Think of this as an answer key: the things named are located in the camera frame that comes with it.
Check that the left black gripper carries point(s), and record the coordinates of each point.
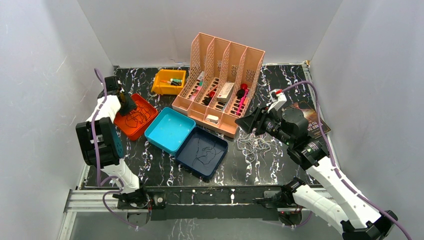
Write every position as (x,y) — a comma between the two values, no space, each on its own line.
(124,102)

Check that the white pink box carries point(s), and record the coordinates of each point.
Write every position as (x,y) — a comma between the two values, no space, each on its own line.
(225,93)

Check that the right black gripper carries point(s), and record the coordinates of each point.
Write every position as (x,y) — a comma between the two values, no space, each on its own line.
(256,119)

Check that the markers in yellow bin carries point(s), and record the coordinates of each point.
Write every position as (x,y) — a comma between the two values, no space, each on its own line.
(173,82)

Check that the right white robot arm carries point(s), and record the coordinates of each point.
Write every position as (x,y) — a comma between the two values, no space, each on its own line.
(349,212)

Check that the brown book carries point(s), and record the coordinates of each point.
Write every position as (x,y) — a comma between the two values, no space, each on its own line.
(310,114)

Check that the white stapler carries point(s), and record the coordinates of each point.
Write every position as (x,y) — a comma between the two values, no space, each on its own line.
(212,118)

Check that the teal plastic tray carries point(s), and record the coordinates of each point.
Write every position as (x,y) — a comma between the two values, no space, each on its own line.
(169,130)

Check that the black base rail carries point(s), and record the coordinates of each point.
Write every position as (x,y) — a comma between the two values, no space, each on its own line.
(215,202)

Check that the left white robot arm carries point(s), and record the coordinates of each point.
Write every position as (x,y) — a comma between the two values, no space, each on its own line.
(101,146)

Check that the dark blue plastic tray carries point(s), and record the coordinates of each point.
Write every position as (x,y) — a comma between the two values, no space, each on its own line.
(201,153)

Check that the red black bottle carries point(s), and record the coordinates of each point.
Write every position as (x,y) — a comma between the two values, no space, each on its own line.
(242,91)

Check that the yellow plastic bin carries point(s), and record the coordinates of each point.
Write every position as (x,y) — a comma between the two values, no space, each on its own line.
(165,89)

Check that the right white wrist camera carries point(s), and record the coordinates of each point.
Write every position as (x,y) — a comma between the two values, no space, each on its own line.
(277,100)

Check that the pink pen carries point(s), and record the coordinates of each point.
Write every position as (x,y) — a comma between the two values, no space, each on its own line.
(241,103)

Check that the peach file organizer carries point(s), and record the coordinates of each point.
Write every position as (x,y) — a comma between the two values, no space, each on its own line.
(213,62)

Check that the orange plastic tray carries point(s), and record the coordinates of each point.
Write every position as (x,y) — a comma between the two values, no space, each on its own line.
(135,124)

